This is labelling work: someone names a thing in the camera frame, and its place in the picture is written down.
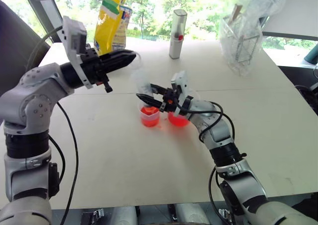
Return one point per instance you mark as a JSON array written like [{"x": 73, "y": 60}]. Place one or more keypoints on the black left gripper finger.
[
  {"x": 119, "y": 54},
  {"x": 119, "y": 63}
]

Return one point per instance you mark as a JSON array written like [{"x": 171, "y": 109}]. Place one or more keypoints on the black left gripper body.
[{"x": 93, "y": 67}]

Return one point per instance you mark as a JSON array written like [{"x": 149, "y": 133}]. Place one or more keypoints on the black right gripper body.
[{"x": 170, "y": 102}]

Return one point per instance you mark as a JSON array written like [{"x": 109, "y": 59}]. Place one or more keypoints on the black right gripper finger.
[
  {"x": 150, "y": 100},
  {"x": 159, "y": 89}
]

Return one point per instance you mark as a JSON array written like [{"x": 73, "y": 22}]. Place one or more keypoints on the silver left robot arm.
[{"x": 29, "y": 98}]

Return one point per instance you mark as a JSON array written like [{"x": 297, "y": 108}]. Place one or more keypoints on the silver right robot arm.
[{"x": 218, "y": 130}]

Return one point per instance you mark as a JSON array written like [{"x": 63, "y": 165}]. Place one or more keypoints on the spouted cup with red liquid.
[{"x": 149, "y": 119}]

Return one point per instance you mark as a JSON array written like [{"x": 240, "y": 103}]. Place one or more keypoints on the round cup with red liquid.
[{"x": 177, "y": 121}]

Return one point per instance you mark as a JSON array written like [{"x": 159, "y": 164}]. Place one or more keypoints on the yellow snack bag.
[{"x": 109, "y": 28}]

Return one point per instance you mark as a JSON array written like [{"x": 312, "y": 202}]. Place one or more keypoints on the white tall dispenser bottle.
[{"x": 177, "y": 41}]

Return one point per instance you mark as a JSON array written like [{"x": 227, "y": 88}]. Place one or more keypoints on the dark chair back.
[{"x": 15, "y": 46}]

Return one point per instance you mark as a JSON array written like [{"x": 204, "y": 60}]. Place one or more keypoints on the silver rounded body part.
[
  {"x": 119, "y": 216},
  {"x": 190, "y": 215}
]

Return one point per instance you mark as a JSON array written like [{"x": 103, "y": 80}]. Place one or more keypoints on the teal cylindrical object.
[{"x": 312, "y": 57}]

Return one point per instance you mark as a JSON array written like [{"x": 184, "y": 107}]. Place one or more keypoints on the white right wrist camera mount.
[{"x": 181, "y": 81}]

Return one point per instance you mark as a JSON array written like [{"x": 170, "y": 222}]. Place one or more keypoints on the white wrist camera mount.
[
  {"x": 181, "y": 81},
  {"x": 74, "y": 36}
]

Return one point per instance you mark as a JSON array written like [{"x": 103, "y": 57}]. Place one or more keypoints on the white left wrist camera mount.
[{"x": 74, "y": 36}]

